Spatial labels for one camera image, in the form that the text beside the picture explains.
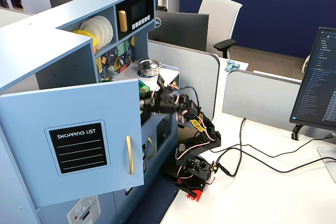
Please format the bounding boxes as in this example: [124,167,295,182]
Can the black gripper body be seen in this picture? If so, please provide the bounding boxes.
[150,87,182,116]

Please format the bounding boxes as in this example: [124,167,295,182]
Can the green toy pineapple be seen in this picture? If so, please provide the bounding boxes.
[138,80,149,95]

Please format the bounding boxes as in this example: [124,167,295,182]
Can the red robot base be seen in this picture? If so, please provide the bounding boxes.
[174,176,214,202]

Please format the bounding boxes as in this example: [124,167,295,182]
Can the blue cabinet door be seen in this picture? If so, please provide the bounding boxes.
[0,78,145,208]

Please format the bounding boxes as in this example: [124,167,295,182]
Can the grey desk divider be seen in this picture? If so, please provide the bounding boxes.
[222,70,303,132]
[148,39,221,126]

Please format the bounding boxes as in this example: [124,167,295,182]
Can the silver toy pot with lid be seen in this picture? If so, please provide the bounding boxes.
[138,59,163,78]

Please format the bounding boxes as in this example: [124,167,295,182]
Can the toy hanging utensil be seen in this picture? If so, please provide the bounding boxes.
[114,44,124,74]

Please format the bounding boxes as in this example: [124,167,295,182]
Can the toy grater utensil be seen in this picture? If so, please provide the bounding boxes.
[106,52,116,76]

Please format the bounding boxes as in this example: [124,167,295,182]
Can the black Dell monitor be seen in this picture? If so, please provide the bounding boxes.
[148,11,210,52]

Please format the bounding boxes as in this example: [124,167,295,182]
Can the blue cloth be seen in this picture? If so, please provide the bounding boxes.
[224,59,241,73]

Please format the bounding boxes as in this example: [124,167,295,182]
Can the white toy plate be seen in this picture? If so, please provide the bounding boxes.
[86,17,109,49]
[79,20,102,50]
[93,15,114,45]

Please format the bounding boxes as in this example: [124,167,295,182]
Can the black toy microwave door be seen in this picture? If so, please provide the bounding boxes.
[115,0,155,42]

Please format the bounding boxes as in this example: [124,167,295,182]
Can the yellow toy plate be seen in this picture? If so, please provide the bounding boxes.
[71,29,98,49]

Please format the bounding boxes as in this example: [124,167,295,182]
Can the white office chair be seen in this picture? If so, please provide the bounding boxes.
[197,0,244,59]

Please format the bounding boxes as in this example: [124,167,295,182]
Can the light blue play kitchen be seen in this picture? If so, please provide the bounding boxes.
[0,0,182,224]

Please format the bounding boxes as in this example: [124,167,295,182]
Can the monitor showing code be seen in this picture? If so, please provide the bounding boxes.
[289,26,336,132]

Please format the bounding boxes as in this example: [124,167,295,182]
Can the gold door handle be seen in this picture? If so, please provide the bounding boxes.
[147,137,155,160]
[125,136,135,175]

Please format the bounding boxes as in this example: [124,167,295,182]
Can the gold microwave handle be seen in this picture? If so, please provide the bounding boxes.
[118,10,129,33]

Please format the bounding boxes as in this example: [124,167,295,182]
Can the black cable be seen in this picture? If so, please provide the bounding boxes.
[209,136,336,156]
[219,118,247,177]
[237,145,336,174]

